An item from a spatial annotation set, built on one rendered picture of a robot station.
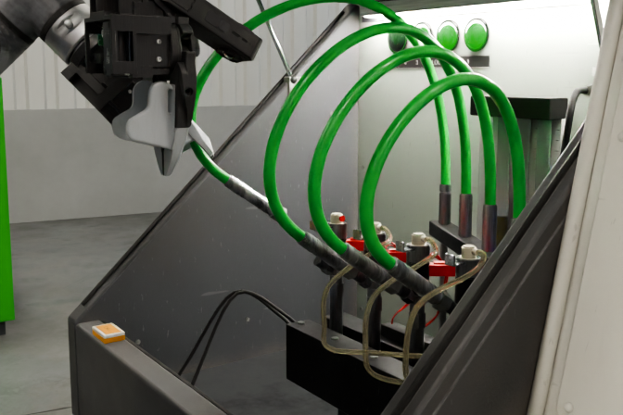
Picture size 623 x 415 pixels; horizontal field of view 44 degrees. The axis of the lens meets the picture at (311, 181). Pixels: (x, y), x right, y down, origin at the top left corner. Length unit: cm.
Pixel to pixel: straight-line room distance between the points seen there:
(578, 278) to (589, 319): 4
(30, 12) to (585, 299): 74
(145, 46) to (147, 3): 4
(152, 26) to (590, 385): 51
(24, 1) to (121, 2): 35
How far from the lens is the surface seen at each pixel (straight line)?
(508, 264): 76
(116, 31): 73
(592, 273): 77
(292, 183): 137
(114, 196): 748
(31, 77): 730
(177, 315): 131
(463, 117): 106
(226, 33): 77
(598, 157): 79
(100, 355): 115
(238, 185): 105
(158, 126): 75
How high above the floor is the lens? 132
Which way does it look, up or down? 8 degrees down
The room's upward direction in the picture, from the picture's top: straight up
